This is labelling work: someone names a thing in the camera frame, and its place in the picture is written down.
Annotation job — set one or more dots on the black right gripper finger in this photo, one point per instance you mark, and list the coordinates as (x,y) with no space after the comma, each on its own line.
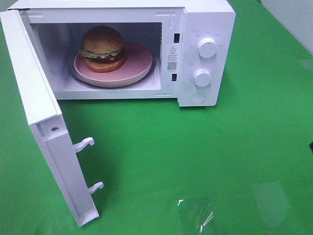
(311,146)

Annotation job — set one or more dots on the round white door release button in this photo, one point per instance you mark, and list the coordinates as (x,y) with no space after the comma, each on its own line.
(198,97)

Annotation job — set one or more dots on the pink round plate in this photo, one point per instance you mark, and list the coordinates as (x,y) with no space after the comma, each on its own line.
(137,64)

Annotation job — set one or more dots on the burger with lettuce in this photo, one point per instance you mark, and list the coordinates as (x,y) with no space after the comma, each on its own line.
(102,49)

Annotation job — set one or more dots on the white microwave door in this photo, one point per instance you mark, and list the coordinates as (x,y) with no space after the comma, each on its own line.
(45,118)

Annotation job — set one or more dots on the green table mat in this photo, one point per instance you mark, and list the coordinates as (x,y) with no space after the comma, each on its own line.
(242,167)

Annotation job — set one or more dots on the lower white microwave knob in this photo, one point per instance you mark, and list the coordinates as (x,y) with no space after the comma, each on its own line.
(202,77)

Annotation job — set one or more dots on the white microwave knob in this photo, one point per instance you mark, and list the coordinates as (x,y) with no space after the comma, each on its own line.
(207,46)
(202,77)

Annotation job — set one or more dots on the upper white microwave knob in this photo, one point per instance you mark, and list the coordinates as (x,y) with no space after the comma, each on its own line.
(207,46)

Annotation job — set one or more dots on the white microwave oven body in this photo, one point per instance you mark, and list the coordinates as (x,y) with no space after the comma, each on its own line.
(169,29)

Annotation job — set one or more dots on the glass microwave turntable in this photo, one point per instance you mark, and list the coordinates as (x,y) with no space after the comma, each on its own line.
(149,82)

